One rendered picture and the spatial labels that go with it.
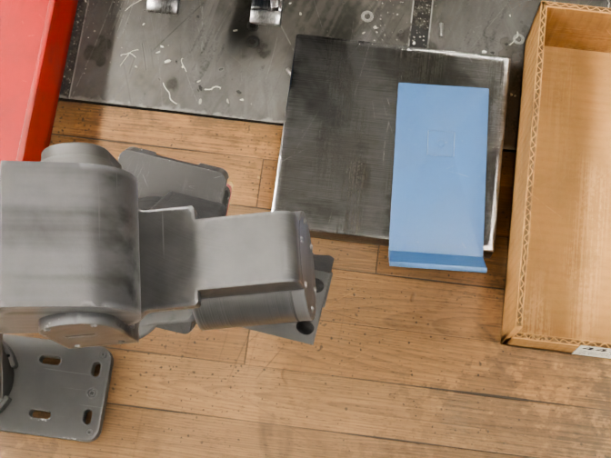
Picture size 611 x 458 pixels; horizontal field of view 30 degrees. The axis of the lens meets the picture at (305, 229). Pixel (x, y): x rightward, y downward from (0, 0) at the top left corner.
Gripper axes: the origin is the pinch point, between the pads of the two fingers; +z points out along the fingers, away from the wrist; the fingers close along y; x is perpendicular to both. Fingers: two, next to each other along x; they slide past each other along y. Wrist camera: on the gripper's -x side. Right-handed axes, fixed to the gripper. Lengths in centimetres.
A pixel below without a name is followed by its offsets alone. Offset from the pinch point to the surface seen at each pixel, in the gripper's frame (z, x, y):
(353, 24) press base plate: 19.8, -7.3, 13.5
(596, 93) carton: 17.8, -27.4, 12.8
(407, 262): 5.6, -15.6, -1.2
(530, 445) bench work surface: 4.5, -27.6, -12.1
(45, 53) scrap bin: 10.4, 14.4, 6.6
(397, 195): 10.5, -13.9, 2.4
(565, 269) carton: 10.6, -27.6, -0.1
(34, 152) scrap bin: 8.9, 13.5, -0.6
